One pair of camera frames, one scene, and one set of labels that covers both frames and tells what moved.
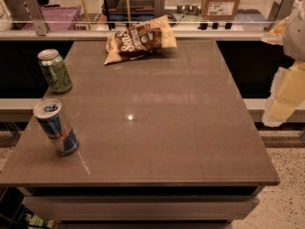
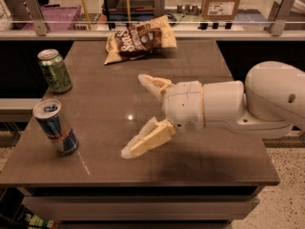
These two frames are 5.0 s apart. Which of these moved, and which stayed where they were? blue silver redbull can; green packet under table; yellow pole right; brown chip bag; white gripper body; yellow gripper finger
Moved: white gripper body; yellow gripper finger
Stayed: green packet under table; yellow pole right; blue silver redbull can; brown chip bag
